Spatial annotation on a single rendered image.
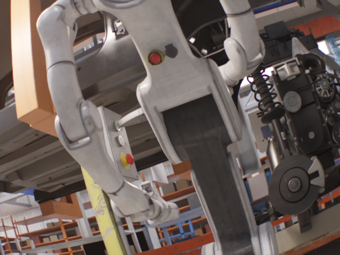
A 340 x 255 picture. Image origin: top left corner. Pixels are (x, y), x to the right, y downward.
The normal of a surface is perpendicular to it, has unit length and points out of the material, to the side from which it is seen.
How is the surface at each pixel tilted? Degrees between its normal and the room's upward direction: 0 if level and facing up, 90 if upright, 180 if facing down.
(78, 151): 134
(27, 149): 99
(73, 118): 120
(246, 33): 150
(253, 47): 157
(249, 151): 90
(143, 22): 167
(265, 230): 52
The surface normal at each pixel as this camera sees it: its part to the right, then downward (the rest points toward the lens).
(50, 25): -0.20, -0.05
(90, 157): 0.07, 0.51
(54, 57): -0.18, -0.31
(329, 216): -0.36, -0.18
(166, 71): -0.10, 0.34
